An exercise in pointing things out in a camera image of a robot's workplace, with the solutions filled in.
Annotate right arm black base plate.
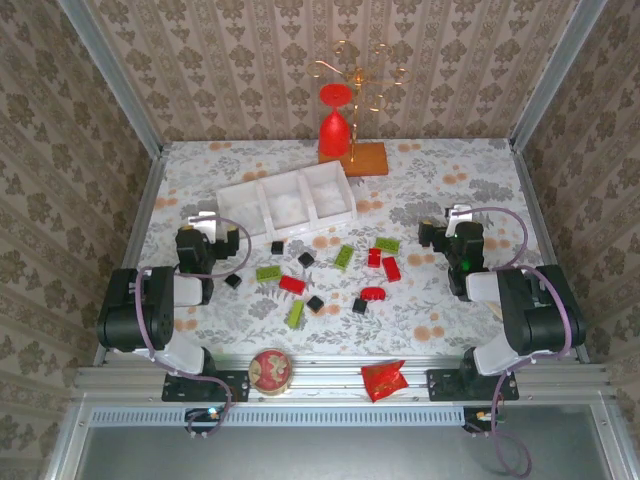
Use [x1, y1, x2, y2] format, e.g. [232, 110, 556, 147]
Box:
[426, 368, 520, 403]

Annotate aluminium frame post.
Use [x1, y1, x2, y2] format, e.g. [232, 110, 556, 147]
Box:
[55, 0, 166, 159]
[508, 0, 610, 151]

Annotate red plastic goblet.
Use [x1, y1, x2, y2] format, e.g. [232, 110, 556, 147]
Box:
[318, 83, 354, 157]

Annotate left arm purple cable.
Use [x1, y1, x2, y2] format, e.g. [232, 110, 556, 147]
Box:
[134, 213, 252, 441]

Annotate grey metal sheet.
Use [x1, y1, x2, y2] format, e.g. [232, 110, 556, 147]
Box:
[74, 424, 609, 480]

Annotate red snack packet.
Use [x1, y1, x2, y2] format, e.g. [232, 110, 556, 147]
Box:
[360, 358, 409, 404]

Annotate round red patterned tin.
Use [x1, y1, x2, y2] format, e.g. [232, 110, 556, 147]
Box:
[248, 347, 294, 397]

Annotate black cable connector bracket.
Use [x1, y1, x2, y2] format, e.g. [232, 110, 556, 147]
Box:
[462, 407, 501, 435]
[184, 405, 224, 435]

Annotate white slotted cable duct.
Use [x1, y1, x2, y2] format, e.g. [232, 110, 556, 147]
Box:
[89, 407, 464, 427]

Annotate wide aluminium beam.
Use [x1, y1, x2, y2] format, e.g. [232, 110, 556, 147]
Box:
[73, 363, 610, 404]

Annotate gold wire stand wooden base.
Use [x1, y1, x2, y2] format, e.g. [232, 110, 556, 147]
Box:
[306, 38, 412, 179]

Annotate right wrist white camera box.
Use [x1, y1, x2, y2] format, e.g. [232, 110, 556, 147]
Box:
[446, 202, 474, 225]

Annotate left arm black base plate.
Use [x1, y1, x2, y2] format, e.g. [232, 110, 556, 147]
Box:
[161, 369, 250, 403]

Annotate white three-compartment container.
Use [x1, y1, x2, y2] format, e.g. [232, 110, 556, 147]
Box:
[215, 159, 359, 246]

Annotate aluminium frame rail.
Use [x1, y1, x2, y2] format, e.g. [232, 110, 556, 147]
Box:
[508, 139, 592, 365]
[92, 147, 170, 371]

